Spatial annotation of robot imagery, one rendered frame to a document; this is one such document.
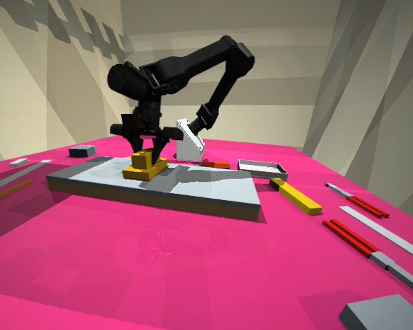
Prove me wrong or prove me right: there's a yellow rectangular bar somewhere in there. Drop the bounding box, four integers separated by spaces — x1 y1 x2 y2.
269 179 322 215

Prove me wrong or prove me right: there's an orange-handled awl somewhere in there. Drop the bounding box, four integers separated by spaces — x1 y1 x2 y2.
190 162 230 170

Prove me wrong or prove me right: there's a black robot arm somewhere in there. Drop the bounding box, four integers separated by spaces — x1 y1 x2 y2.
107 35 255 135

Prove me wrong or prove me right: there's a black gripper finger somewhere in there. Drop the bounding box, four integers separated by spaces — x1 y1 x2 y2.
151 138 170 165
123 135 144 153

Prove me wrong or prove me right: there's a white panel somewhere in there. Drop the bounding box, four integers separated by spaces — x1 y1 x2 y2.
45 156 260 220

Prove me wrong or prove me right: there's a long grey flat bar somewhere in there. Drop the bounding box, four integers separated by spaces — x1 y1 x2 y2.
339 206 413 255
0 159 53 187

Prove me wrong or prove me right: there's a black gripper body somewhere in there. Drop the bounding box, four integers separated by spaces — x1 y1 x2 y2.
110 102 184 140

